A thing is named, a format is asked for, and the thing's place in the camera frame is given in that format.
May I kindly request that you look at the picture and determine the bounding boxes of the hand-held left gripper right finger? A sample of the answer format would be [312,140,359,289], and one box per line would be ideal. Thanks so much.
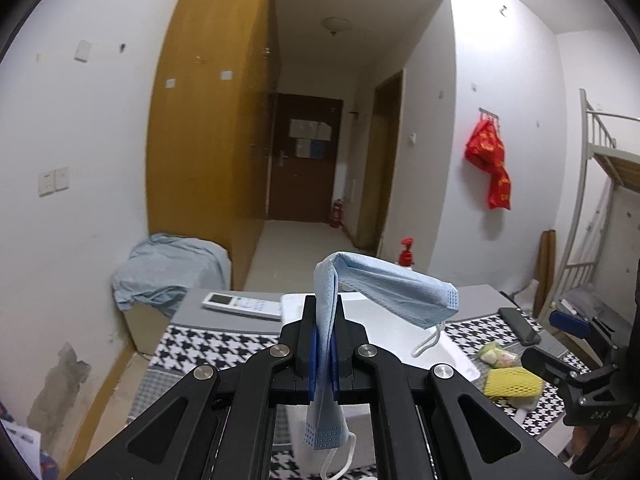
[330,296,576,480]

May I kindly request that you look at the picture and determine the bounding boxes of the grey folded bedding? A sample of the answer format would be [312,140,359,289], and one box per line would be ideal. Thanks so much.
[560,287,598,317]

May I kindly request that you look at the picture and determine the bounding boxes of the black smartphone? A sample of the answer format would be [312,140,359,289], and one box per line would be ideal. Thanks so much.
[498,306,543,346]

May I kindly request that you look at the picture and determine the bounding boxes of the wooden boards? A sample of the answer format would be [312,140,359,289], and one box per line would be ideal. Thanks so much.
[532,229,557,318]

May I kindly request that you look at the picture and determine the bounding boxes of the blue face mask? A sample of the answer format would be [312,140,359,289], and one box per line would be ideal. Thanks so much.
[301,251,460,480]

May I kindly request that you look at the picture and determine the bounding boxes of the brown entrance door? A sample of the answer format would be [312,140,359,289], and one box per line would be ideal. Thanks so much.
[269,92,343,222]

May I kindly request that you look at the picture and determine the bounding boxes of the houndstooth tablecloth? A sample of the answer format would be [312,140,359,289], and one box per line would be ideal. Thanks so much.
[129,284,608,480]

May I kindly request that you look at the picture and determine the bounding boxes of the light blue cloth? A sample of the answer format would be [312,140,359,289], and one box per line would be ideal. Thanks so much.
[111,232,232,317]

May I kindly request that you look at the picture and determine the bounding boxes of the large white door notice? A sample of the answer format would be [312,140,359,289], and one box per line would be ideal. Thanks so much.
[290,119,332,142]

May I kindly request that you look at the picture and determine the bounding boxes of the green plastic bag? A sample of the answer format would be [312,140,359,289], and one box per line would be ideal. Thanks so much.
[475,341,521,370]

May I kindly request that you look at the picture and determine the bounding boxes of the white pump bottle red cap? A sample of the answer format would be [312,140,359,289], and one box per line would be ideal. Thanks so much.
[397,237,417,268]

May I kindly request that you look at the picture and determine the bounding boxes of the metal bunk bed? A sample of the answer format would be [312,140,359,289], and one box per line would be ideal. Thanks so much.
[547,87,640,321]

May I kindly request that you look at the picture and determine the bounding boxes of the white foam box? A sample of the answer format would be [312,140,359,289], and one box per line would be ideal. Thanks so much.
[272,292,483,478]

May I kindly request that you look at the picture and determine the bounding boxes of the person's right hand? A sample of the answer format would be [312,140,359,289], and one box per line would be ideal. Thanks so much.
[570,419,640,476]

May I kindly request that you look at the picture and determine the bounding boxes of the white remote control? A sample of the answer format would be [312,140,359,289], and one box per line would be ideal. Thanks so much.
[201,291,283,322]

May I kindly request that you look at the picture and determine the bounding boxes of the red hanging bag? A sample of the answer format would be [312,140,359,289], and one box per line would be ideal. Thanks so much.
[465,119,512,211]

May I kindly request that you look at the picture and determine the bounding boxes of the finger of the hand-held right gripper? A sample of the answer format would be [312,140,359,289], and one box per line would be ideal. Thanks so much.
[547,310,632,357]
[521,345,621,397]

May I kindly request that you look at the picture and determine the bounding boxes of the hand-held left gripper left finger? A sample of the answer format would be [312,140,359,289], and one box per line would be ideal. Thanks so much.
[65,296,323,480]

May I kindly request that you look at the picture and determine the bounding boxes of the ceiling lamp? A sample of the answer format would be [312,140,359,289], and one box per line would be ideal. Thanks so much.
[321,16,353,37]

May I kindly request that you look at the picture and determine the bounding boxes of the wooden side door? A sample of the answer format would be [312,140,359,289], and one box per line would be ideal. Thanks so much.
[357,70,405,256]

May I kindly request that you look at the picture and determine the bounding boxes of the wooden wardrobe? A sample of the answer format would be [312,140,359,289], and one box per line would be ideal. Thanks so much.
[145,0,278,291]

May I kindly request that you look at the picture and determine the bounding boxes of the yellow foam net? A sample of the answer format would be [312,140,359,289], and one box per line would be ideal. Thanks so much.
[484,366,545,400]

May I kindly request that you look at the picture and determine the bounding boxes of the printed paper sheet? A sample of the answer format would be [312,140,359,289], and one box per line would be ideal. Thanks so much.
[0,402,60,480]

